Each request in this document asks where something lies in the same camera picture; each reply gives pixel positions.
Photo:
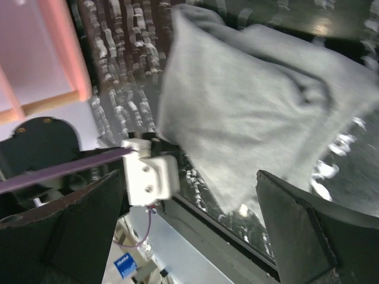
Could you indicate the black marble pattern mat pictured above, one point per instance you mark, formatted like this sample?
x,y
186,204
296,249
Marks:
x,y
127,46

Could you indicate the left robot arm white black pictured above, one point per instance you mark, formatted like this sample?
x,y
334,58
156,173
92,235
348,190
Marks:
x,y
44,142

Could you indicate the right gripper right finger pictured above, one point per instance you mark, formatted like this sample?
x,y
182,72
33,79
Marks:
x,y
314,240

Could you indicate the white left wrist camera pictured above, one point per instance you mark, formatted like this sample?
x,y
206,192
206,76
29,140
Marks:
x,y
149,178

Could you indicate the grey t-shirt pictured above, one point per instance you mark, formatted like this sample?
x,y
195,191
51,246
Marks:
x,y
238,102

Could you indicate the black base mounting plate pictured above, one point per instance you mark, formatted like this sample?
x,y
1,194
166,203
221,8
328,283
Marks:
x,y
238,262

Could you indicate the pink two-tier shelf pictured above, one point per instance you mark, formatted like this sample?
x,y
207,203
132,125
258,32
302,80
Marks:
x,y
42,63

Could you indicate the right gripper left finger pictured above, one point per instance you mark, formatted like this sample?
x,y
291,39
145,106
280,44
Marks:
x,y
65,241

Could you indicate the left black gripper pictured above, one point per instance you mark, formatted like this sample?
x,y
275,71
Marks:
x,y
161,147

